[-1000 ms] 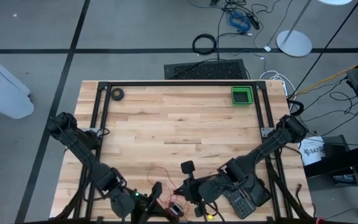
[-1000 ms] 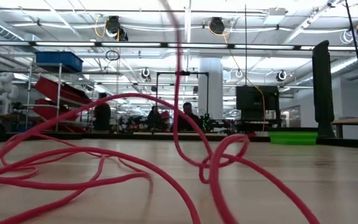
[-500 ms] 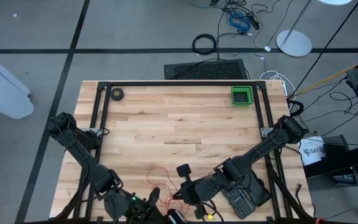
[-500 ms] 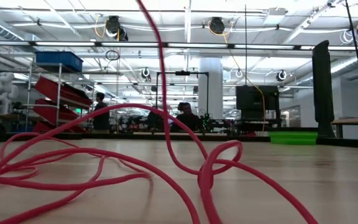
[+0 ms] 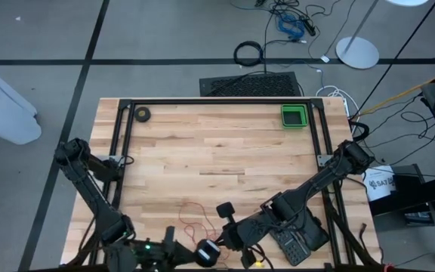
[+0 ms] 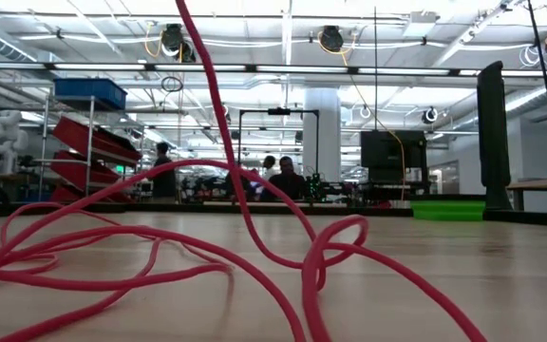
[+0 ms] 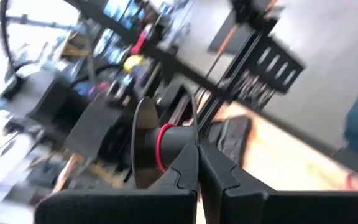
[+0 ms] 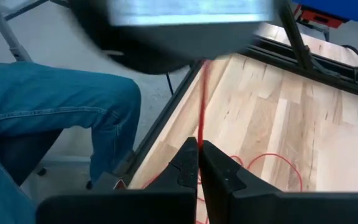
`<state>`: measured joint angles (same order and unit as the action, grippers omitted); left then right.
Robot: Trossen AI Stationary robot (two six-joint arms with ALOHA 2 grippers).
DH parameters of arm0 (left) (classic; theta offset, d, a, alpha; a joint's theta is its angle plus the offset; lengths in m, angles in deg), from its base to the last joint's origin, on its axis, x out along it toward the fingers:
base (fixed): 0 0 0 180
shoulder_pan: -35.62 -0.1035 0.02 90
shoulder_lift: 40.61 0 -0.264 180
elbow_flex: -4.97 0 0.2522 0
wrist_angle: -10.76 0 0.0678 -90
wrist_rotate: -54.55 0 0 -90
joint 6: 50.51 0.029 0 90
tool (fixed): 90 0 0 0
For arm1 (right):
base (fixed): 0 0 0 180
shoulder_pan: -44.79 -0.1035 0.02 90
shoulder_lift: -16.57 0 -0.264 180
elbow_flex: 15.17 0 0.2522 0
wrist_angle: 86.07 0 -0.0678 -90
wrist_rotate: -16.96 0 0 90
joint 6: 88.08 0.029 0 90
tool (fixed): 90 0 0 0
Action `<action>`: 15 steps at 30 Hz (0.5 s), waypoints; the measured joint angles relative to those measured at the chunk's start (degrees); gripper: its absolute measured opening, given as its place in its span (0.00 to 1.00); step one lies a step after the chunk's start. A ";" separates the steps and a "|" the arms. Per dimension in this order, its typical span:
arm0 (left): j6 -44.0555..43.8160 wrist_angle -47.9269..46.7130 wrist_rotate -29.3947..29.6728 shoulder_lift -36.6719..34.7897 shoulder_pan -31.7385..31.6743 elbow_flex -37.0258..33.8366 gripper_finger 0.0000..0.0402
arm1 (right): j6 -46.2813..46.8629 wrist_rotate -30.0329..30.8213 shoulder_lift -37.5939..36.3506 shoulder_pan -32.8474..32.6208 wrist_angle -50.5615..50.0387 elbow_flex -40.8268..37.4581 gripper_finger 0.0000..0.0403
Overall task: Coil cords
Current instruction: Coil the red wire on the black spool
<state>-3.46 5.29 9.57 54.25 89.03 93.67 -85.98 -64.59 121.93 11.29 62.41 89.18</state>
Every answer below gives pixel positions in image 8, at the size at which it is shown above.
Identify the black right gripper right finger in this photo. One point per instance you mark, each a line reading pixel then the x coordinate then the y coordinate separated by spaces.
pixel 219 183

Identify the orange box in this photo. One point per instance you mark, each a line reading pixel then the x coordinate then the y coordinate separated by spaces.
pixel 319 18

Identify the black aluminium table frame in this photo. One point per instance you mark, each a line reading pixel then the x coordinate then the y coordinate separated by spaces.
pixel 163 121

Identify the black office chair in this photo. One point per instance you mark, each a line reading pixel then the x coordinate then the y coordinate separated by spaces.
pixel 20 155

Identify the white table with grey leg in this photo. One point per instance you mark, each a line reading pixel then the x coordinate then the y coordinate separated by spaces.
pixel 8 34

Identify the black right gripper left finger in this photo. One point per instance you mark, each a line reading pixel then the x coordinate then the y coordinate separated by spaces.
pixel 182 174

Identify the person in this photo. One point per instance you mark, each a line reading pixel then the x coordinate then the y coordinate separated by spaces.
pixel 42 93

